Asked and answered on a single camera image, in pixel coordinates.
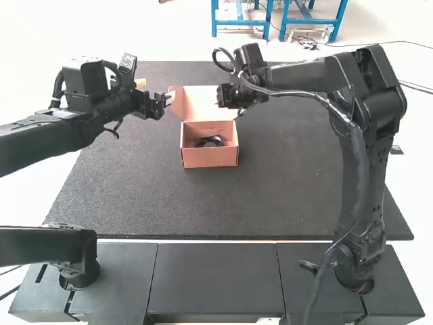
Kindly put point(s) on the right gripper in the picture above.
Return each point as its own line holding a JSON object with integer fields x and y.
{"x": 245, "y": 96}

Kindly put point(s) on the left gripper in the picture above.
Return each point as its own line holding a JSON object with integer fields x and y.
{"x": 147, "y": 105}

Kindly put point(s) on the black square fan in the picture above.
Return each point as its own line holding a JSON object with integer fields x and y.
{"x": 208, "y": 142}

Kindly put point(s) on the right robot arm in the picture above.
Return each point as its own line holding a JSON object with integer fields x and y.
{"x": 372, "y": 84}

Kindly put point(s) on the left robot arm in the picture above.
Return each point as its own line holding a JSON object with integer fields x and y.
{"x": 40, "y": 139}

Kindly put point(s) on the cardboard box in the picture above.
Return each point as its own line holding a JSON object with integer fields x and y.
{"x": 209, "y": 157}

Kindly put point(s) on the black mat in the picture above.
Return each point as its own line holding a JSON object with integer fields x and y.
{"x": 169, "y": 203}

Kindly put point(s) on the small black tag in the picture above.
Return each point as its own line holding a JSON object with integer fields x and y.
{"x": 396, "y": 150}

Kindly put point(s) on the dark base panel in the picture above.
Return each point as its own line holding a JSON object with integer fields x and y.
{"x": 118, "y": 271}
{"x": 389, "y": 298}
{"x": 216, "y": 277}

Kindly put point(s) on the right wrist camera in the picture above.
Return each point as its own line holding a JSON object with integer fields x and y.
{"x": 224, "y": 93}

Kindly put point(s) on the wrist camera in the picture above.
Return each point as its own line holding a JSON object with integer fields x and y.
{"x": 224, "y": 93}
{"x": 128, "y": 62}

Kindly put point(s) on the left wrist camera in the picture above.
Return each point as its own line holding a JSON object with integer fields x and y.
{"x": 128, "y": 62}

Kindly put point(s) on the blue metal frame table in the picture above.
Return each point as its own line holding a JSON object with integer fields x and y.
{"x": 311, "y": 23}
{"x": 242, "y": 23}

